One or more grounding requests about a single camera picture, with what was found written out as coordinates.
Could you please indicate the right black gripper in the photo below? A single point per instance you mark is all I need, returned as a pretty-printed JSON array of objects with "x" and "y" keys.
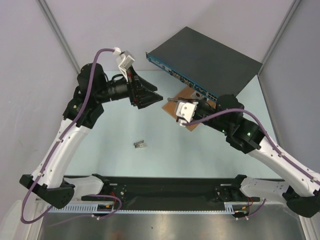
[{"x": 200, "y": 105}]

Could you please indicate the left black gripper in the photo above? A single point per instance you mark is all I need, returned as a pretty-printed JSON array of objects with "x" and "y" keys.
[{"x": 136, "y": 90}]

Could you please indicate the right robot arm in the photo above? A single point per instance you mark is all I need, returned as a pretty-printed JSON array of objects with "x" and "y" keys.
[{"x": 299, "y": 188}]

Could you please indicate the wooden base board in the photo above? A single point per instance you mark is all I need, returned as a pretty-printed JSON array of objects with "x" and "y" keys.
[{"x": 170, "y": 107}]

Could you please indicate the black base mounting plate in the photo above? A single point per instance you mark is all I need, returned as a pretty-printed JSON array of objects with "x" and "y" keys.
[{"x": 164, "y": 189}]

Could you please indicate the metal switch stand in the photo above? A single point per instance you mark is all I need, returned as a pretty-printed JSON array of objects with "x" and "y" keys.
[{"x": 198, "y": 96}]

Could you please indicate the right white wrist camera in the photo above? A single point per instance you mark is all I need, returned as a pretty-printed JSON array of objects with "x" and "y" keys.
[{"x": 185, "y": 111}]

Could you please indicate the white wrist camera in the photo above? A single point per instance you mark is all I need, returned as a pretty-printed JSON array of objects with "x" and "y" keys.
[
  {"x": 124, "y": 60},
  {"x": 185, "y": 111}
]

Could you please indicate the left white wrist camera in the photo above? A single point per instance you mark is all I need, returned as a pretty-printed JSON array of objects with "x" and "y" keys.
[{"x": 124, "y": 60}]

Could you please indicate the black blue network switch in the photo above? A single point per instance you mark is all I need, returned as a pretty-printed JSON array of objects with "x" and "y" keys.
[{"x": 204, "y": 64}]

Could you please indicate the white slotted cable duct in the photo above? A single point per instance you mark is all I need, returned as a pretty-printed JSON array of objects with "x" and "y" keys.
[{"x": 195, "y": 206}]

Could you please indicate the left aluminium frame post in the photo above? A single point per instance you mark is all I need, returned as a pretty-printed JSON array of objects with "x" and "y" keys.
[{"x": 59, "y": 35}]

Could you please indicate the aluminium frame post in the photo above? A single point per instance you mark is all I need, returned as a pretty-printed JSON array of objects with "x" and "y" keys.
[
  {"x": 281, "y": 30},
  {"x": 59, "y": 35}
]

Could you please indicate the right aluminium frame post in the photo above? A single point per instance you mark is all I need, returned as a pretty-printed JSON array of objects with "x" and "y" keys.
[{"x": 281, "y": 30}]

